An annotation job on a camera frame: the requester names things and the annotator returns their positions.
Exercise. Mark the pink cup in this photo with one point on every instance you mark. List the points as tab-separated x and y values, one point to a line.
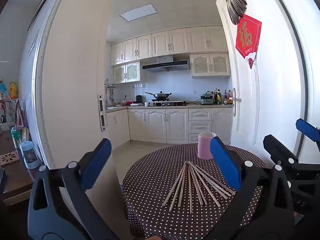
203	146

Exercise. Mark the green bottle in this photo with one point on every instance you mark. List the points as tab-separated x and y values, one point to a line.
219	98

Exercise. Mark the cream lattice door cabinet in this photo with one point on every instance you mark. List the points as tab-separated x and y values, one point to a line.
126	73
210	65

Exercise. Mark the light blue container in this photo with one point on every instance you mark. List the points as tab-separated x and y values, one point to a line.
30	155

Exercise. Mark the ceiling light panel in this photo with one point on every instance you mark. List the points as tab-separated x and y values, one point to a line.
138	12

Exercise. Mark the red kitchen container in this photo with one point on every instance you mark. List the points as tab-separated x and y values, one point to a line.
130	103

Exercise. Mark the wooden side cabinet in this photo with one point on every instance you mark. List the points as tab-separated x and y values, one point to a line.
17	180

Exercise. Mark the blue toy figure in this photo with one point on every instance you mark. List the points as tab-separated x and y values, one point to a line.
3	88

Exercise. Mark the range hood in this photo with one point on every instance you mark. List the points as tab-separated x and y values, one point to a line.
165	66

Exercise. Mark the hanging kitchen utensils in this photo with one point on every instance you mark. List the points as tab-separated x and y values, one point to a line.
110	96

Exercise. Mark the gas stove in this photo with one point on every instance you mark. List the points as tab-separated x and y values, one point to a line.
166	103

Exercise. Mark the yellow duck toy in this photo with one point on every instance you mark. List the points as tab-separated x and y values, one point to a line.
13	90

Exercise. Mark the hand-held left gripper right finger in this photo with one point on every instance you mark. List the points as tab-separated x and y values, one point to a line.
225	165

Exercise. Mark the kitchen sink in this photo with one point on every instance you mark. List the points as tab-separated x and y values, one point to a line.
112	108

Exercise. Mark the grey feather fan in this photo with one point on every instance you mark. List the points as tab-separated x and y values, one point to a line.
236	5

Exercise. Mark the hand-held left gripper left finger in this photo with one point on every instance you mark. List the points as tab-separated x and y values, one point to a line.
97	165

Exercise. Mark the green countertop cooker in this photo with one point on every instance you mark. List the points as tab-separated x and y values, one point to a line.
206	98

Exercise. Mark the dark sauce bottle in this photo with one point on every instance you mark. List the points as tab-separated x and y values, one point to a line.
225	98
215	97

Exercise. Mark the metal door latch plate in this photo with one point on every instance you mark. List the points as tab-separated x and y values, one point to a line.
102	112

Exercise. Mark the white panel door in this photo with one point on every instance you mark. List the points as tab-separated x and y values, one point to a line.
270	80

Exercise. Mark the black wok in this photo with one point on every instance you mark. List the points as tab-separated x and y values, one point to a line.
160	95

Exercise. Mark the cream wall cabinets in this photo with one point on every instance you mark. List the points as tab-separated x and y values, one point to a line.
170	42

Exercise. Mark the brown polka dot tablecloth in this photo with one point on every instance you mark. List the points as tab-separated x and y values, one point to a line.
155	175

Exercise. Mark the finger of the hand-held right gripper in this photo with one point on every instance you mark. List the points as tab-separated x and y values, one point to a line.
308	130
277	147

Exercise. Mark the bunch of wooden chopsticks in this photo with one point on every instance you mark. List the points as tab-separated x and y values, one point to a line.
190	187

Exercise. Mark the wooden coaster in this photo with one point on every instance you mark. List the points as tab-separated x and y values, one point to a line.
7	159

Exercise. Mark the cream base cabinets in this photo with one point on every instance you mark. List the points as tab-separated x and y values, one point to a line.
162	125

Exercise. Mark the red paper door decoration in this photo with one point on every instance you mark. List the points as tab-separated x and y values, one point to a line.
247	37

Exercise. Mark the metal utensil rail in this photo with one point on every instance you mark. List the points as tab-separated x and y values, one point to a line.
111	85

